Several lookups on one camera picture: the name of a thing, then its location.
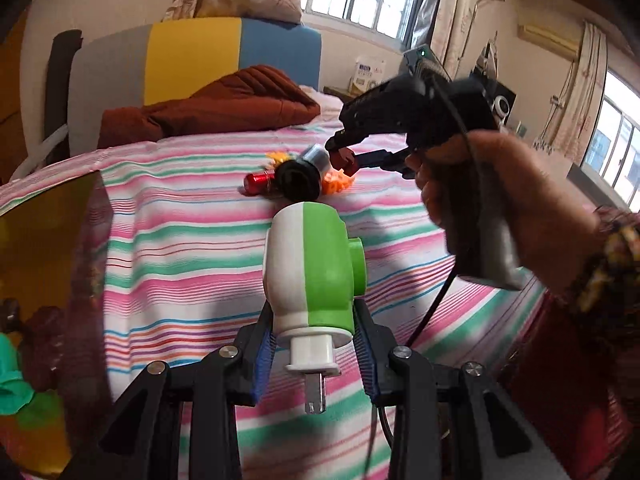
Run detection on green and white plug toy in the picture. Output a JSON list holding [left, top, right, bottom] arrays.
[[263, 200, 366, 415]]

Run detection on wooden nightstand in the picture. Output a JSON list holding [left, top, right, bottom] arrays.
[[322, 85, 361, 103]]

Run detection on white chair tube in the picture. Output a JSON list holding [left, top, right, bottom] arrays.
[[10, 122, 68, 181]]

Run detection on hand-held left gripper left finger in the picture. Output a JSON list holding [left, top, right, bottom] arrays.
[[60, 305, 276, 480]]

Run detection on person's right forearm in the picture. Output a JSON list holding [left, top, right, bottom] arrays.
[[565, 205, 640, 361]]

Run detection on person's red clothing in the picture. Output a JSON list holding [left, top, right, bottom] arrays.
[[500, 290, 636, 480]]

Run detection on black rolled mat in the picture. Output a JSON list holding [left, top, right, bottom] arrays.
[[44, 29, 83, 161]]

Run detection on wooden wardrobe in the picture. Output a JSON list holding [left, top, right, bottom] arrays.
[[0, 10, 31, 186]]

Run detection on striped blanket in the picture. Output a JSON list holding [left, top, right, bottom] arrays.
[[0, 122, 551, 480]]

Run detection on white box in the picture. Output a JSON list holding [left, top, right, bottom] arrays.
[[350, 57, 388, 91]]

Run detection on person's right hand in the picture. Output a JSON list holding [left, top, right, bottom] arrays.
[[406, 132, 601, 291]]

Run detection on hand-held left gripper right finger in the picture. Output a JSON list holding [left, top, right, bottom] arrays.
[[352, 305, 571, 480]]

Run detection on brown quilt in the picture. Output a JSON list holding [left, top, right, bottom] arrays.
[[97, 64, 321, 150]]

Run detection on air conditioner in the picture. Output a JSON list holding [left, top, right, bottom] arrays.
[[517, 22, 583, 56]]

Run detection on red block toy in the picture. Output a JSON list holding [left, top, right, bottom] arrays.
[[331, 147, 358, 177]]

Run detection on grey yellow blue headboard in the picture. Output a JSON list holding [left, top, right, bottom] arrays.
[[67, 16, 322, 156]]

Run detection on black speaker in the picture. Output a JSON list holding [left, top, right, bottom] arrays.
[[480, 80, 518, 128]]

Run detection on gold tin box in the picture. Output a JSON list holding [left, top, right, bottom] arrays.
[[0, 172, 113, 478]]

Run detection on black round toy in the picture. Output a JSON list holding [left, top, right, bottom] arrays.
[[275, 159, 322, 203]]

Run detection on black cable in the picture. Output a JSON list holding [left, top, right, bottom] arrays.
[[372, 75, 473, 480]]

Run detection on silver cap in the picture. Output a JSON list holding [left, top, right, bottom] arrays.
[[300, 144, 333, 171]]

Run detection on pale pink bed sheet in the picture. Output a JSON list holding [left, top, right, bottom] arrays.
[[300, 85, 346, 121]]

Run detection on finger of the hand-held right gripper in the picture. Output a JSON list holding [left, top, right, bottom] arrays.
[[357, 149, 417, 179], [325, 130, 371, 153]]

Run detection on teal toy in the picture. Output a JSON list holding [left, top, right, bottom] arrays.
[[0, 332, 36, 416]]

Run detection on red cylinder toy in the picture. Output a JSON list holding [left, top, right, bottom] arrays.
[[243, 170, 281, 196]]

